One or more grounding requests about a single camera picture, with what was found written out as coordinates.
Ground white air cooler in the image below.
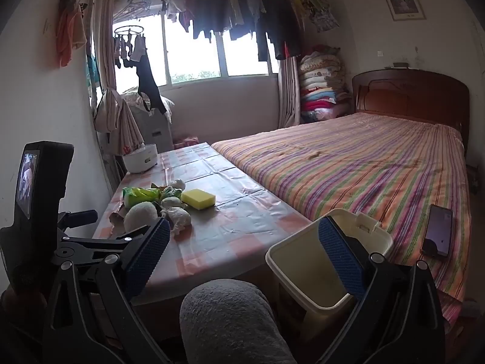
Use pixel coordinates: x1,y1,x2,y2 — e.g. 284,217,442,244
131,106,173,152

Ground striped beige curtain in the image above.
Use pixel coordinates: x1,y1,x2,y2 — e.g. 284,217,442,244
278,57,302,130
90,0,119,130

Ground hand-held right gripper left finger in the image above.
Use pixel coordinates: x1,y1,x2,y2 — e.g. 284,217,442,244
42,217,182,364

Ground bed with striped sheet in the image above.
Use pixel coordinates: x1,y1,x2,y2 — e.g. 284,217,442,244
210,112,472,323

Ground teal hanging cloth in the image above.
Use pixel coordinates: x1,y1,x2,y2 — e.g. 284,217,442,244
86,55,102,88

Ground window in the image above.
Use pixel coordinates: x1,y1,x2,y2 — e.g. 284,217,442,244
112,15,281,89

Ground person's grey trouser leg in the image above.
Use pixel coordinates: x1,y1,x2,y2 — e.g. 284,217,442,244
179,278,298,364

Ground white round holder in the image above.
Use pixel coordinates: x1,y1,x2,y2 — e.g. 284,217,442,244
123,143,159,174

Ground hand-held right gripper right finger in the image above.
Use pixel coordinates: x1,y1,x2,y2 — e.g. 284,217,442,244
317,215,446,364

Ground floral cloth bundle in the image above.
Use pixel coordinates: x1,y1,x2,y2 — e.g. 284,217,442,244
121,86,176,112

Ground cream plastic bin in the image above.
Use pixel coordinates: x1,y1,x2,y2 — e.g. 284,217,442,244
265,208,393,334

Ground brown wooden headboard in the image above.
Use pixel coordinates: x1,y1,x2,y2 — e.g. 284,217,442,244
351,69,470,145

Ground black smartphone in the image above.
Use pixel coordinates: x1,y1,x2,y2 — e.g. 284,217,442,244
420,204,454,260

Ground green clear plastic bag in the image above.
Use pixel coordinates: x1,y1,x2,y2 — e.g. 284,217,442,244
159,195,188,209

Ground white lace sock ball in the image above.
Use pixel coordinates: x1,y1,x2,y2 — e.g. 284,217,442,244
123,202,192,236

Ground round sock drying rack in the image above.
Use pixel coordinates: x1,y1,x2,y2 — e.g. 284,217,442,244
113,26,148,69

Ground framed wall picture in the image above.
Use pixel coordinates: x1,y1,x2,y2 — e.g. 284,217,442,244
380,0,427,21

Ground black hanging garment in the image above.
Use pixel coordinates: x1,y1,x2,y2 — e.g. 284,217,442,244
135,54,167,116

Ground row of hanging clothes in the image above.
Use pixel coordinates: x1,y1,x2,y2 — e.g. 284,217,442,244
161,0,340,61

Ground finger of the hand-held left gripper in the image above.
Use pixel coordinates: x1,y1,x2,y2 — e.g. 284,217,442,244
57,210,98,230
49,231,142,270

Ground stack of folded blankets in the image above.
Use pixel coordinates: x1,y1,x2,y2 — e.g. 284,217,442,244
296,45,353,124

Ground green tissue packet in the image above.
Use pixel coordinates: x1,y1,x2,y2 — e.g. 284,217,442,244
122,187,162,208

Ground orange hanging garment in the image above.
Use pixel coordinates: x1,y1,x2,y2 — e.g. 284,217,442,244
56,0,88,68

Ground yellow sponge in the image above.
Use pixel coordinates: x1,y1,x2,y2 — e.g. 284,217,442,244
181,188,216,210

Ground pink cloth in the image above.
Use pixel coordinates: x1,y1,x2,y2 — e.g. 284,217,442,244
172,134,199,148

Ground checked orange white tablecloth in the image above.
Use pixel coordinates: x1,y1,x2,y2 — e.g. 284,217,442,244
93,142,313,300

